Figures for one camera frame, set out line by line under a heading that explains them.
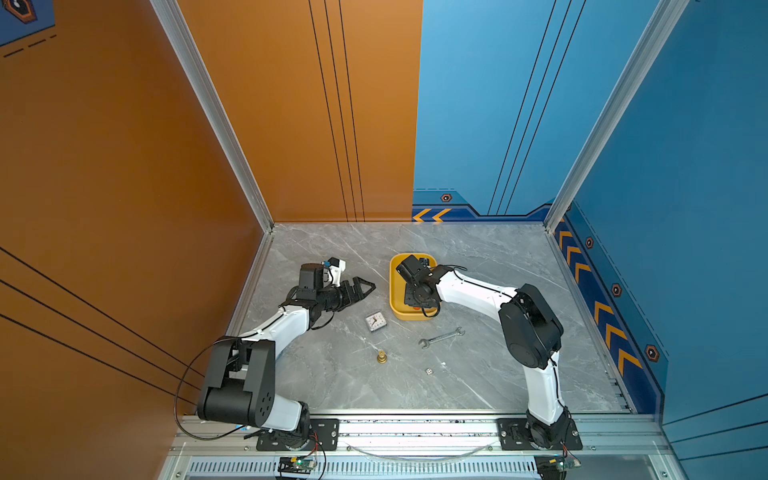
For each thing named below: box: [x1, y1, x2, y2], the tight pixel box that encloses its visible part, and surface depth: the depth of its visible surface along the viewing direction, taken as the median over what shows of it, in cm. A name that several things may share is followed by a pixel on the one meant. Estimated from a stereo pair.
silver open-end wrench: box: [418, 326, 466, 349], surface depth 92 cm
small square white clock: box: [365, 312, 387, 332], surface depth 93 cm
